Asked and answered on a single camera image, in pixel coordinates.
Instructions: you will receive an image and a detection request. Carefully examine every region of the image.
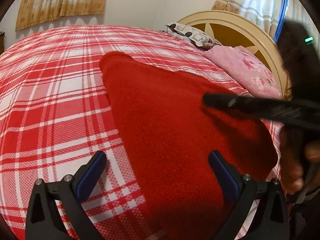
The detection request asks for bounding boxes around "red white plaid bedsheet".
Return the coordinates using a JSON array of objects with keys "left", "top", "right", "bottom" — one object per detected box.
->
[{"left": 1, "top": 25, "right": 280, "bottom": 239}]

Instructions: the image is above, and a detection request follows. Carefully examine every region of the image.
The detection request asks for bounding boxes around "pink floral folded blanket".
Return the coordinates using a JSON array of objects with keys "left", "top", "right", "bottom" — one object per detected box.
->
[{"left": 203, "top": 46, "right": 282, "bottom": 99}]

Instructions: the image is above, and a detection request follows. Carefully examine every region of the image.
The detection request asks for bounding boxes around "grey patterned pillow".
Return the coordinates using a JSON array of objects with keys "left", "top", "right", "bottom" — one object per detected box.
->
[{"left": 165, "top": 23, "right": 222, "bottom": 51}]

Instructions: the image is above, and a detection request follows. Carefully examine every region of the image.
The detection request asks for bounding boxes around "cream wooden headboard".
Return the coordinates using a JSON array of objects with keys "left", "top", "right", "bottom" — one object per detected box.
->
[{"left": 178, "top": 10, "right": 290, "bottom": 97}]

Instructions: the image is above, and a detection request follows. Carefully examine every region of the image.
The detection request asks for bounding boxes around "red knitted sweater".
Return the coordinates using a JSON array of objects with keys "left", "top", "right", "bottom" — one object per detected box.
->
[{"left": 99, "top": 52, "right": 278, "bottom": 239}]

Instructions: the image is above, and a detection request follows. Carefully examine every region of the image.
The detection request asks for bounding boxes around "beige window curtain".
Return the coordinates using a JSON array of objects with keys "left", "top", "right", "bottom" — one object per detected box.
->
[{"left": 15, "top": 0, "right": 106, "bottom": 31}]

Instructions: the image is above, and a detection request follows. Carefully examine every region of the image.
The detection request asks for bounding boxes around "beige curtain behind headboard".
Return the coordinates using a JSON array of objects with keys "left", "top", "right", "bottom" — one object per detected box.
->
[{"left": 212, "top": 0, "right": 319, "bottom": 49}]

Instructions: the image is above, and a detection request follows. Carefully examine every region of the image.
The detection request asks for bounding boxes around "person's right hand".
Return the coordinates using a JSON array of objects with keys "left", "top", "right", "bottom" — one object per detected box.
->
[{"left": 279, "top": 126, "right": 319, "bottom": 195}]

